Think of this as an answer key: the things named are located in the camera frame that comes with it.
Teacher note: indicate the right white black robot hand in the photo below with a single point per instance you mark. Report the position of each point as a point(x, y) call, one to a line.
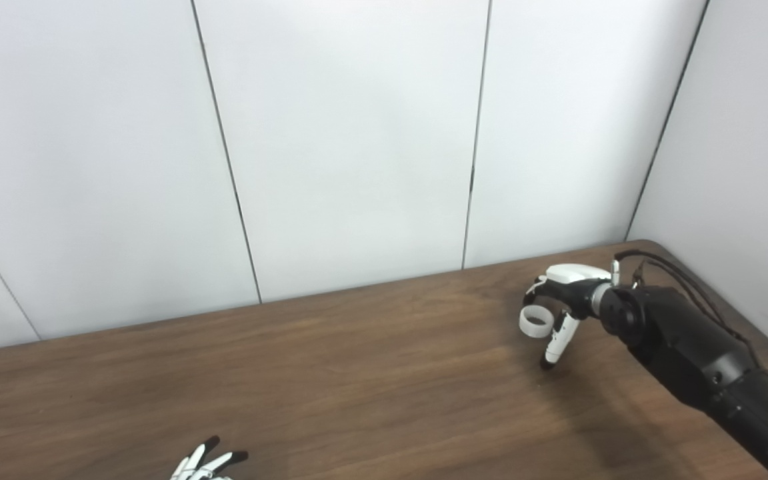
point(577, 286)

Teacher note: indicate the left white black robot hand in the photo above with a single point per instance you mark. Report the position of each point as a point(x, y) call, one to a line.
point(197, 463)

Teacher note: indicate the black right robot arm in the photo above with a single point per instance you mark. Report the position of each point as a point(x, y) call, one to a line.
point(704, 353)

